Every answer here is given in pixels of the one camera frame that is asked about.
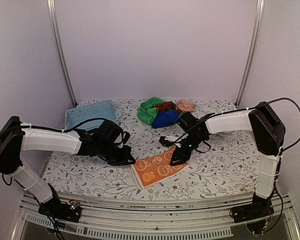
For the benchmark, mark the red patterned bowl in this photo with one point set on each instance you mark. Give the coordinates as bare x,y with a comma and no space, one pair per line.
186,106

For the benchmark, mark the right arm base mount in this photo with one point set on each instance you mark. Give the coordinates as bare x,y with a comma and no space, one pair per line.
259,208

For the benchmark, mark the right aluminium frame post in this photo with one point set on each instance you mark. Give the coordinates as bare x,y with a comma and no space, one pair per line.
251,51

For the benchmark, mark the front aluminium rail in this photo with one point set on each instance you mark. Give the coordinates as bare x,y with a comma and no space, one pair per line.
190,219

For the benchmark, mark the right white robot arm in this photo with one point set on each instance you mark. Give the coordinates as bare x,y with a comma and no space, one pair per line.
262,124

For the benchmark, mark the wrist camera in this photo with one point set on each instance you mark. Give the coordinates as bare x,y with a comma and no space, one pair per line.
124,138
168,141

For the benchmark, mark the dark red towel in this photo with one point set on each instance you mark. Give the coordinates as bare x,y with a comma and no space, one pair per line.
165,106

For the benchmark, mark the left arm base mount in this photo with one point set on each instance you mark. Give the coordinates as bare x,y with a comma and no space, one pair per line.
68,211

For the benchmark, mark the white bowl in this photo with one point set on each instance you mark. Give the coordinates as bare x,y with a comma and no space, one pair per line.
224,134

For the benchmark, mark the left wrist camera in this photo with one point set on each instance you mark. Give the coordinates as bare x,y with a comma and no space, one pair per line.
124,138

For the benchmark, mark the orange bunny towel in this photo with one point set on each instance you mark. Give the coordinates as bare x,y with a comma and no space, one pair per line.
155,169

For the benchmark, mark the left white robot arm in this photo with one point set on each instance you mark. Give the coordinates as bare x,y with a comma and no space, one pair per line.
17,136

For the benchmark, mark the left aluminium frame post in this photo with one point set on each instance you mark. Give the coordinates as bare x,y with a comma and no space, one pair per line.
51,7

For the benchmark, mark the light blue plastic basket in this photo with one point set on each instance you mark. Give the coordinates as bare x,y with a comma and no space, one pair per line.
103,109

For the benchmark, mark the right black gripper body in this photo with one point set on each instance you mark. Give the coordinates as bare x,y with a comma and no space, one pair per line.
194,141

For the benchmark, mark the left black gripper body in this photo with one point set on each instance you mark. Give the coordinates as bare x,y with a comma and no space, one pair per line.
105,146

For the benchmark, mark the green towel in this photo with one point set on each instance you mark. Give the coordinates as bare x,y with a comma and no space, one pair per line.
147,112

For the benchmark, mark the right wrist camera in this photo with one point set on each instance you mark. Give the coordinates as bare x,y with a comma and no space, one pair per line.
168,141

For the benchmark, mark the aluminium frame post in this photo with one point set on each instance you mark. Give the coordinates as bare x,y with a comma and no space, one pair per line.
251,51
51,7

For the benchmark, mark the blue towel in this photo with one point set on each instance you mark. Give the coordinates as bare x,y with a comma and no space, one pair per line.
165,119

